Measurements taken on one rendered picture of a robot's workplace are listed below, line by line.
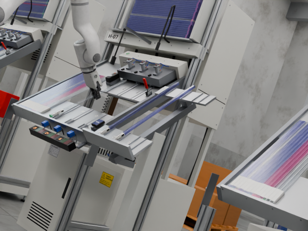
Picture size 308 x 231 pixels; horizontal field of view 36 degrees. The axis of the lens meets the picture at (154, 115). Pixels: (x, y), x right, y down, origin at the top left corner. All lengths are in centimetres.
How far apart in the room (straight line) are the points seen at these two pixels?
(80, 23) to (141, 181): 87
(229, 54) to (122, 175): 100
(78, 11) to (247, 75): 926
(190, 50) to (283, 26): 988
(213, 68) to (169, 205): 83
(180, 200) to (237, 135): 882
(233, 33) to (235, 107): 847
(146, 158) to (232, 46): 113
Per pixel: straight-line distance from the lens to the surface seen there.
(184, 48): 266
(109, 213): 247
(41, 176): 293
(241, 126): 1167
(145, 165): 205
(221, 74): 287
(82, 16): 244
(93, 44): 241
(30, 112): 260
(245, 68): 1139
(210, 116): 286
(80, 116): 244
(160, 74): 258
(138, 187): 206
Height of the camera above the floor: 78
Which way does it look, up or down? 3 degrees up
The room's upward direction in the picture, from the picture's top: 20 degrees clockwise
